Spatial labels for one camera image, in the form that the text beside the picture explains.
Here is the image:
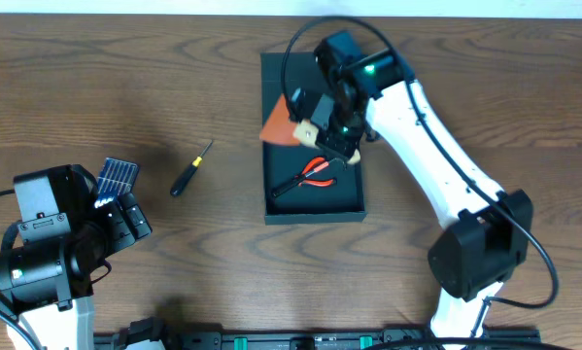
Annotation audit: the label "red handled cutting pliers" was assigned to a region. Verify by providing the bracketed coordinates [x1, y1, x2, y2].
[298, 156, 337, 188]

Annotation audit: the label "black yellow screwdriver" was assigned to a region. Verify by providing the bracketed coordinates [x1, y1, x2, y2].
[170, 140, 214, 197]

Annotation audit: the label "orange scraper wooden handle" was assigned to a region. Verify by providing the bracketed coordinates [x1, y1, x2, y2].
[259, 95, 361, 165]

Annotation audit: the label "dark green open gift box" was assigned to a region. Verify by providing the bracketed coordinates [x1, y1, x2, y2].
[260, 52, 366, 225]

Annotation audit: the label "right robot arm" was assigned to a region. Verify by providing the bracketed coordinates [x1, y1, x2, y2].
[282, 31, 532, 338]

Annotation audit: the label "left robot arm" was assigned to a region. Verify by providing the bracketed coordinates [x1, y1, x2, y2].
[0, 158, 152, 349]

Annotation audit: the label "blue precision screwdriver set case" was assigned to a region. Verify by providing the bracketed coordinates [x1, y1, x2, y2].
[94, 157, 139, 208]

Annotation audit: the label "small claw hammer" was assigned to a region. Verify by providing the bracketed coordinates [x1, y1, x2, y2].
[271, 158, 342, 198]

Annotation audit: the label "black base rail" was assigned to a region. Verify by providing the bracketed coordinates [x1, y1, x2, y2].
[93, 318, 542, 350]

